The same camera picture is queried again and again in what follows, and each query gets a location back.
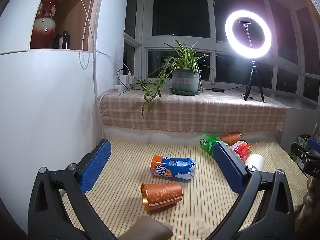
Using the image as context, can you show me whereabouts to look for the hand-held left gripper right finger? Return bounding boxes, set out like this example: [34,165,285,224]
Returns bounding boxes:
[212,141,297,240]

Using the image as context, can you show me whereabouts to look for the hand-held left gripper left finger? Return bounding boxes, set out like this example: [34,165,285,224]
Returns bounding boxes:
[28,139,118,240]

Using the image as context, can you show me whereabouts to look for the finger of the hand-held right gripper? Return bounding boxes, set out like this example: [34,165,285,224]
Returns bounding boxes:
[291,138,320,171]

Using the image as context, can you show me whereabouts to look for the copper patterned cup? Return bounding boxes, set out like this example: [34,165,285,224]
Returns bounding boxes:
[141,182,184,212]
[220,132,243,146]

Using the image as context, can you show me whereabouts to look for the white paper cup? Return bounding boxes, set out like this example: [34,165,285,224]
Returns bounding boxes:
[244,154,265,172]

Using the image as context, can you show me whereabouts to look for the person's right hand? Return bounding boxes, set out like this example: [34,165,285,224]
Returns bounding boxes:
[300,177,320,220]

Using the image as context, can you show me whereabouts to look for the green printed box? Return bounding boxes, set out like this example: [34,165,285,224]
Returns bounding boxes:
[296,133,314,166]

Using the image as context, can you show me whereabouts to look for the red drink can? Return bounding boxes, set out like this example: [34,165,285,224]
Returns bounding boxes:
[229,141,251,162]

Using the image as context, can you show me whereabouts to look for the yellow striped cloth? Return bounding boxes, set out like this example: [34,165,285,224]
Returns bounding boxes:
[59,137,311,240]

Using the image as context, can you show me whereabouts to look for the green drink can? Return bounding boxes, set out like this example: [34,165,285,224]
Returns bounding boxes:
[198,134,229,156]

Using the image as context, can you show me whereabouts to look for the orange and blue drink can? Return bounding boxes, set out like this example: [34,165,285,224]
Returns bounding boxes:
[150,154,197,182]

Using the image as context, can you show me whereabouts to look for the beige checked cloth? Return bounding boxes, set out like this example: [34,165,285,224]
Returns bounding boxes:
[99,88,287,133]

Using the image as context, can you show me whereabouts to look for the green pot saucer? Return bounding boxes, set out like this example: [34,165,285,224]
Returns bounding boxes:
[169,87,201,96]

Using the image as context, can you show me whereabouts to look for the black tripod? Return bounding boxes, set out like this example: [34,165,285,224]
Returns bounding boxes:
[241,59,266,103]

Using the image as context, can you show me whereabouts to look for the white charger plugs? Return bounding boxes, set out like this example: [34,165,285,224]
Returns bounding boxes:
[119,72,135,86]

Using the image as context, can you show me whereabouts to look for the green plant pot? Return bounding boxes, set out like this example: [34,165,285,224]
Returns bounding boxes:
[171,68,201,92]

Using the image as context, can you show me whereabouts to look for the spider plant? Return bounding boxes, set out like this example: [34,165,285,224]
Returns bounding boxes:
[118,39,224,119]

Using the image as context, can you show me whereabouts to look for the black bottle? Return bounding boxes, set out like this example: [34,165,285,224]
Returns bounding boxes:
[53,33,63,49]
[61,30,71,49]

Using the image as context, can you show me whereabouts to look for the phone holder clamp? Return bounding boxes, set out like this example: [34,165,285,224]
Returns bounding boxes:
[238,18,252,51]

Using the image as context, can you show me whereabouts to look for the red and white vase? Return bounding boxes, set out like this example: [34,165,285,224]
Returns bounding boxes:
[32,0,62,49]

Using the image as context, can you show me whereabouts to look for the wooden shelf niche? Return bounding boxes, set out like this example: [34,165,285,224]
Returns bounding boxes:
[29,0,101,52]

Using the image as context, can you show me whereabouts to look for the black cable with switch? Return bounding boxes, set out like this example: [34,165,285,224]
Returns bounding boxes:
[201,81,248,92]

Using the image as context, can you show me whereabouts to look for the white charging cable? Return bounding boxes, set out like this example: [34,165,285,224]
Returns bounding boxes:
[69,0,130,80]

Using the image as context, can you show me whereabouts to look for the white bead cord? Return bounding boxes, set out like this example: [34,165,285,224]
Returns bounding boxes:
[79,0,100,70]

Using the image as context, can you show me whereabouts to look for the white window frame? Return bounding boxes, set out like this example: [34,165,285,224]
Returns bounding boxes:
[123,0,320,111]

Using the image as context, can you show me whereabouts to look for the white ring light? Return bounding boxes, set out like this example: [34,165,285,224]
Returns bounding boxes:
[224,10,273,60]

